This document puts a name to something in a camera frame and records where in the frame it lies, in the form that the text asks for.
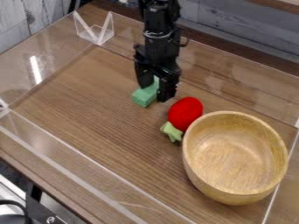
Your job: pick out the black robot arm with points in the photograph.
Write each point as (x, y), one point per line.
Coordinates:
(161, 14)

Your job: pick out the black metal table frame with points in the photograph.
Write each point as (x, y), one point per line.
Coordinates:
(39, 213)

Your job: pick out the clear acrylic corner bracket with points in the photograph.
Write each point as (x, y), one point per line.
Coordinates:
(95, 34)

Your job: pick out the clear acrylic tray wall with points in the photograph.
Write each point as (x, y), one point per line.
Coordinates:
(91, 147)

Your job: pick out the green rectangular block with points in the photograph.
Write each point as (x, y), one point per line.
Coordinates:
(146, 95)

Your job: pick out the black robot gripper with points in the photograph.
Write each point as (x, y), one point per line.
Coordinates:
(155, 59)

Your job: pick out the red plush strawberry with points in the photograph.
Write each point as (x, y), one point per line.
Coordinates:
(182, 114)

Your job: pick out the brown wooden bowl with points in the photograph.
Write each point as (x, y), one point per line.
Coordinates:
(235, 157)

